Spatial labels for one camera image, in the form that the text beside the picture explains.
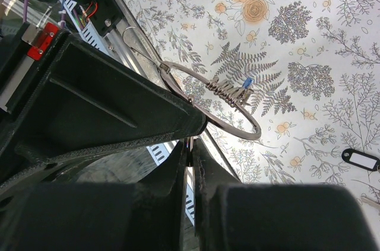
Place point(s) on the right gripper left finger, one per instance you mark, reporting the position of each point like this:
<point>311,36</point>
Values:
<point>145,215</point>

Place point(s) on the key with black tag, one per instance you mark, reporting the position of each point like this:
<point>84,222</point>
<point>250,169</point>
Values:
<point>360,159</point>

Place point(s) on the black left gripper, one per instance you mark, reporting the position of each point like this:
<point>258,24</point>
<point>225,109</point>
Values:
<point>19,53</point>

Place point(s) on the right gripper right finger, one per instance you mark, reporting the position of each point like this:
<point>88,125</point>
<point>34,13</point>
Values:
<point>230,215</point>

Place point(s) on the large metal keyring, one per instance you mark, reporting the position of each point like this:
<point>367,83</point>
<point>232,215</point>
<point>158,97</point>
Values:
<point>222,90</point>

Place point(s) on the key with blue tag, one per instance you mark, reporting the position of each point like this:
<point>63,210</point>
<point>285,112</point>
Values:
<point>247,83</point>

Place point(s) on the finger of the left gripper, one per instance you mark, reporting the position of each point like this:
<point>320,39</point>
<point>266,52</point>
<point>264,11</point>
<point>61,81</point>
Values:
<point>80,104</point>

